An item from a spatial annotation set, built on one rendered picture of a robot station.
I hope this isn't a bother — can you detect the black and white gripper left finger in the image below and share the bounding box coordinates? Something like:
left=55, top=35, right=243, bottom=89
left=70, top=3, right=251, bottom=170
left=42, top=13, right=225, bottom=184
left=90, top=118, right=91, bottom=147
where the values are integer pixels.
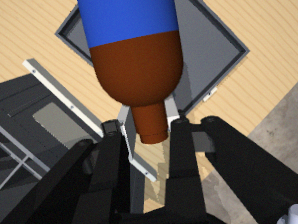
left=0, top=104, right=137, bottom=224

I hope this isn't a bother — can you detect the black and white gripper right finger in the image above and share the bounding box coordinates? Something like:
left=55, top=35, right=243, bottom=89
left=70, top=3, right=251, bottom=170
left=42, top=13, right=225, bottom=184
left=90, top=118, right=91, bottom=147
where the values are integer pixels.
left=163, top=93, right=298, bottom=224

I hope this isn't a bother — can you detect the dark grey square tray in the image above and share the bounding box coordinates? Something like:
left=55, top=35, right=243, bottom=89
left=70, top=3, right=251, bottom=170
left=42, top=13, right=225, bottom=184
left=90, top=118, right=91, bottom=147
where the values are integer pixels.
left=54, top=0, right=250, bottom=116

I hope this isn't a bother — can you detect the brown bottle with blue label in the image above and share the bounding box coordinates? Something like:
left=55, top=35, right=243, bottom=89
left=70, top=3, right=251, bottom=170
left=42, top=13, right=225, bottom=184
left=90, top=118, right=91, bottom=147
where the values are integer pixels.
left=77, top=0, right=184, bottom=144

